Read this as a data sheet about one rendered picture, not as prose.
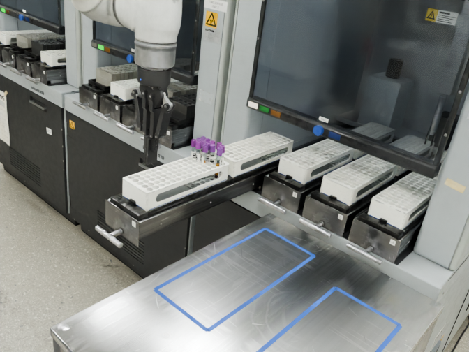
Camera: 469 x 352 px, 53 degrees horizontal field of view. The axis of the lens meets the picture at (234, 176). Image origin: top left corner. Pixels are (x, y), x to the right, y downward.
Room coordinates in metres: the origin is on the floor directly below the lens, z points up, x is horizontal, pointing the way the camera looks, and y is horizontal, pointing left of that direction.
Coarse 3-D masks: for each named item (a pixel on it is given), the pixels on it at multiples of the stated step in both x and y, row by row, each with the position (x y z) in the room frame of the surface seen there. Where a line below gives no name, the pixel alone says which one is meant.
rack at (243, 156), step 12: (240, 144) 1.36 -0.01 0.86; (252, 144) 1.37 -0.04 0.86; (264, 144) 1.39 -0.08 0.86; (276, 144) 1.41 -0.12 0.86; (288, 144) 1.43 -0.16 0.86; (228, 156) 1.25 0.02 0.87; (240, 156) 1.26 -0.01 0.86; (252, 156) 1.28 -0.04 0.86; (264, 156) 1.37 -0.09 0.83; (276, 156) 1.39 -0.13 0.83; (228, 168) 1.23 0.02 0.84; (240, 168) 1.24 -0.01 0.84; (252, 168) 1.29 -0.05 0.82
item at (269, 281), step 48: (240, 240) 0.89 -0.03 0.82; (288, 240) 0.92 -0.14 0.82; (144, 288) 0.69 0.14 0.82; (192, 288) 0.71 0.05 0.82; (240, 288) 0.73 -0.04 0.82; (288, 288) 0.75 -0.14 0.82; (336, 288) 0.77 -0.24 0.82; (384, 288) 0.79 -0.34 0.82; (96, 336) 0.56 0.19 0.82; (144, 336) 0.58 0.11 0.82; (192, 336) 0.59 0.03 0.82; (240, 336) 0.60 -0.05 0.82; (288, 336) 0.62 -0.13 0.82; (336, 336) 0.63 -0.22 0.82; (384, 336) 0.65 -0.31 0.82
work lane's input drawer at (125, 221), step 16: (240, 176) 1.23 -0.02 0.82; (256, 176) 1.28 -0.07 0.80; (208, 192) 1.13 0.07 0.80; (224, 192) 1.17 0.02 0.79; (240, 192) 1.23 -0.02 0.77; (112, 208) 1.00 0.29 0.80; (128, 208) 0.97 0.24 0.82; (160, 208) 1.00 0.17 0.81; (176, 208) 1.02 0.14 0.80; (192, 208) 1.07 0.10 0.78; (208, 208) 1.12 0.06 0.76; (112, 224) 1.00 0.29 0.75; (128, 224) 0.96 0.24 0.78; (144, 224) 0.95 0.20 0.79; (160, 224) 0.98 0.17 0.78; (112, 240) 0.93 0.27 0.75
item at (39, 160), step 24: (0, 24) 2.54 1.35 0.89; (24, 24) 2.61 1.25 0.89; (72, 24) 2.10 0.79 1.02; (72, 48) 2.10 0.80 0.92; (0, 72) 2.38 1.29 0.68; (72, 72) 2.11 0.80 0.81; (24, 96) 2.22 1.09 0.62; (48, 96) 2.07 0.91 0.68; (24, 120) 2.23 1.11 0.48; (48, 120) 2.08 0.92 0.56; (0, 144) 2.44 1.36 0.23; (24, 144) 2.25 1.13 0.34; (48, 144) 2.09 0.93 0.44; (24, 168) 2.26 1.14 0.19; (48, 168) 2.10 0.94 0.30; (48, 192) 2.11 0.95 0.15
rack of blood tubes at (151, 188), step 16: (192, 160) 1.19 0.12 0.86; (128, 176) 1.05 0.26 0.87; (144, 176) 1.06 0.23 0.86; (160, 176) 1.07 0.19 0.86; (176, 176) 1.08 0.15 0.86; (192, 176) 1.09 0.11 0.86; (208, 176) 1.19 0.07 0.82; (224, 176) 1.19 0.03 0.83; (128, 192) 1.01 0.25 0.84; (144, 192) 0.98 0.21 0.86; (160, 192) 1.00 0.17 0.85; (176, 192) 1.10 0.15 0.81; (192, 192) 1.09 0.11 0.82; (144, 208) 0.98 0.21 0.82
